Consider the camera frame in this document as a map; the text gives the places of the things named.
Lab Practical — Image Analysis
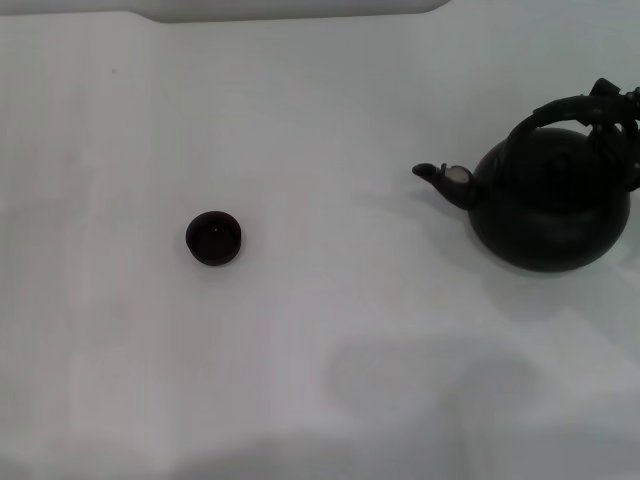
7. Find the small dark brown teacup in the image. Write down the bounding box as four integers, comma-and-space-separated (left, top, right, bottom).
184, 210, 245, 268

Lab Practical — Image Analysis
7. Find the black round teapot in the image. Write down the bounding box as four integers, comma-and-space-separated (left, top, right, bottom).
411, 97, 640, 274

